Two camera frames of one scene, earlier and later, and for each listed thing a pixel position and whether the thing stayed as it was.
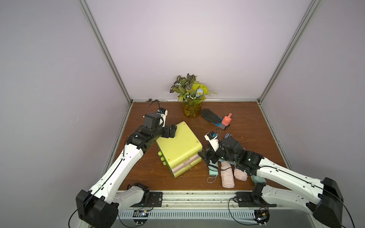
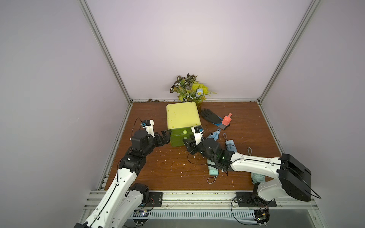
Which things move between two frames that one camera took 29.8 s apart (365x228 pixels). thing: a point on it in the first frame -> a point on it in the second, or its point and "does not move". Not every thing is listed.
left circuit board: [140, 213] does not move
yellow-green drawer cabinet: [182, 152] -> [181, 117]
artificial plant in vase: [192, 93] does not move
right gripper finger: [206, 155] -> [191, 145]
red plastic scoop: [226, 119] does not move
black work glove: [213, 118] does not move
